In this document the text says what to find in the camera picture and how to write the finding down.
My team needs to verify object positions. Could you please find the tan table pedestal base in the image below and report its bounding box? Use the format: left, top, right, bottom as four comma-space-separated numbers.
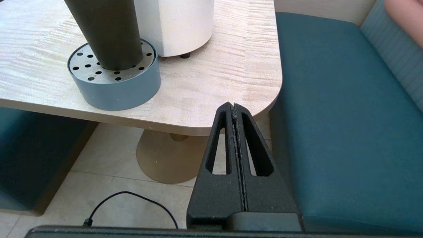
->
136, 130, 212, 184

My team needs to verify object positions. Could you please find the teal bench beside water dispenser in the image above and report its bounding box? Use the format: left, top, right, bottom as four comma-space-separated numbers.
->
269, 0, 423, 236

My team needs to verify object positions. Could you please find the short pink bolster cushion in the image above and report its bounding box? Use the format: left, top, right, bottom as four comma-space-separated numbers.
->
385, 0, 423, 51

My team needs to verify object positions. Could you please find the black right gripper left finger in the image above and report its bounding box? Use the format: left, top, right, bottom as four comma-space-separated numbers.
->
187, 102, 247, 229

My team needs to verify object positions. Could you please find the large blue-grey perforated drip tray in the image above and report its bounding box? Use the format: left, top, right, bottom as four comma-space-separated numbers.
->
67, 38, 161, 112

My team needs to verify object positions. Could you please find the large white water dispenser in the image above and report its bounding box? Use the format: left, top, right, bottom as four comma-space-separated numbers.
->
134, 0, 215, 60

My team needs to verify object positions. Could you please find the black tapered cup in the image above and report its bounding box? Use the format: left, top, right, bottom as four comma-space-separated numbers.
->
64, 0, 144, 71

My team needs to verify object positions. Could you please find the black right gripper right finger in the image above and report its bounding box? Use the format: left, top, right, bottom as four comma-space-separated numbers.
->
234, 103, 300, 213

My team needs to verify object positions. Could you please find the black cable on floor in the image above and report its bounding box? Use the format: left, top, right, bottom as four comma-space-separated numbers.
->
83, 191, 179, 229

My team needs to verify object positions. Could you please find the teal bench with snack packet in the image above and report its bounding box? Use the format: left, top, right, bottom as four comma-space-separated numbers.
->
0, 107, 98, 216

